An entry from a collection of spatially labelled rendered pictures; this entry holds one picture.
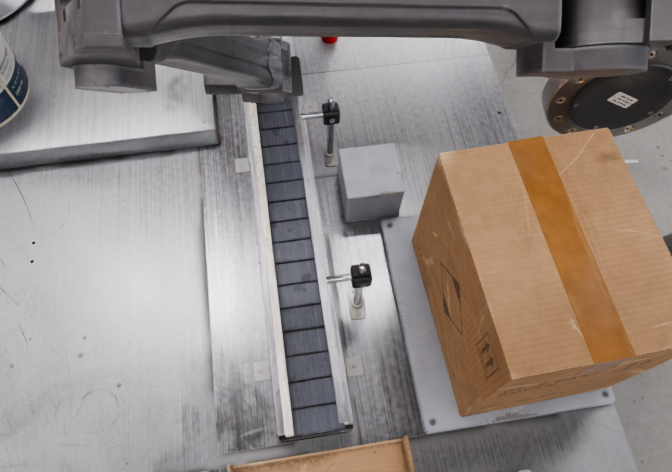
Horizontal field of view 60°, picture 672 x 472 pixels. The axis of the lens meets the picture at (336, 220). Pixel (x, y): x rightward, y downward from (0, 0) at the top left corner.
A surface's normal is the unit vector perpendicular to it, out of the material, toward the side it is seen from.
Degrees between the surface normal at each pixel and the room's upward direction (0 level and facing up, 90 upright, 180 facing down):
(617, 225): 0
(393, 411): 0
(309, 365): 0
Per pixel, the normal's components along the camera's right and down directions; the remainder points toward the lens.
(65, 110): 0.02, -0.45
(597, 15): -0.33, 0.15
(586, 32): -0.53, 0.14
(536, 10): 0.22, 0.14
